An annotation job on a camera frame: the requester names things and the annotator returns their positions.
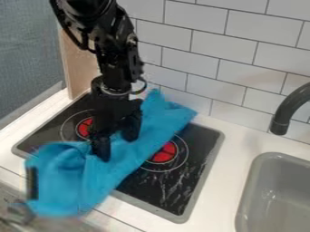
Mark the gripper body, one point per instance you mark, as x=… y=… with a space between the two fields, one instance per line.
x=110 y=108

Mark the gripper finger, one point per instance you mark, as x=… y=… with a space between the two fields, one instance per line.
x=101 y=149
x=131 y=128

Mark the blue cloth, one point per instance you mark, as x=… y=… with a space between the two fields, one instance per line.
x=85 y=168

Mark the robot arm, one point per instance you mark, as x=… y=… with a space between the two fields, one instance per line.
x=105 y=36

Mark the toy stove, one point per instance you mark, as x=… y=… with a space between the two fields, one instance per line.
x=177 y=178

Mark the tap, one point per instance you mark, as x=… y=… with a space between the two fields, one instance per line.
x=287 y=110

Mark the toy sink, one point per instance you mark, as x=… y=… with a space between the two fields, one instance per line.
x=277 y=196

